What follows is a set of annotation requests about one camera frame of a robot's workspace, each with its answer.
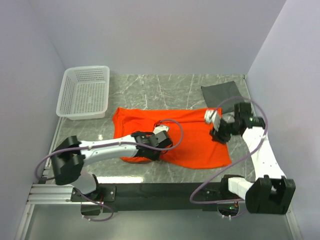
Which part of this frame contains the orange t shirt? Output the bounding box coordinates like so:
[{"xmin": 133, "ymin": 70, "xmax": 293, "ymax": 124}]
[{"xmin": 112, "ymin": 107, "xmax": 232, "ymax": 169}]

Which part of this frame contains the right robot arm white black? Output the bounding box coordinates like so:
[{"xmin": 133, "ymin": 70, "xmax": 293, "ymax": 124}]
[{"xmin": 204, "ymin": 102, "xmax": 296, "ymax": 215}]

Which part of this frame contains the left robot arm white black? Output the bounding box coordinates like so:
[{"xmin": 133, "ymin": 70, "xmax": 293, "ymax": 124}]
[{"xmin": 51, "ymin": 130, "xmax": 173, "ymax": 201}]

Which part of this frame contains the folded dark grey t shirt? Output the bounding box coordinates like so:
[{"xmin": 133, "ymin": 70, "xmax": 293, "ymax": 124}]
[{"xmin": 201, "ymin": 81, "xmax": 244, "ymax": 114}]

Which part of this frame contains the black base crossbar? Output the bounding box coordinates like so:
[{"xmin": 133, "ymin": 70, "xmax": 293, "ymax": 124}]
[{"xmin": 70, "ymin": 182, "xmax": 239, "ymax": 212}]

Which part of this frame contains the white perforated plastic basket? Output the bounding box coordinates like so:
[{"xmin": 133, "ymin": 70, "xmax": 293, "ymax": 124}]
[{"xmin": 56, "ymin": 65, "xmax": 110, "ymax": 121}]

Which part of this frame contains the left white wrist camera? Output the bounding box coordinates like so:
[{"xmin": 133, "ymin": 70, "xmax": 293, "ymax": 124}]
[{"xmin": 153, "ymin": 124, "xmax": 170, "ymax": 135}]

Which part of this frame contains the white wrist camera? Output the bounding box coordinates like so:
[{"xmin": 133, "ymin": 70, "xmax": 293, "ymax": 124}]
[
  {"xmin": 204, "ymin": 109, "xmax": 222, "ymax": 131},
  {"xmin": 153, "ymin": 124, "xmax": 170, "ymax": 135}
]

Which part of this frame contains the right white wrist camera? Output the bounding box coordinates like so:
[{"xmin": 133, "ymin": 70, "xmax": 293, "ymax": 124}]
[{"xmin": 204, "ymin": 109, "xmax": 222, "ymax": 131}]

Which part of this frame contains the aluminium rail frame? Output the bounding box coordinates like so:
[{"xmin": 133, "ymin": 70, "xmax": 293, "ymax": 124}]
[{"xmin": 15, "ymin": 74, "xmax": 302, "ymax": 240}]

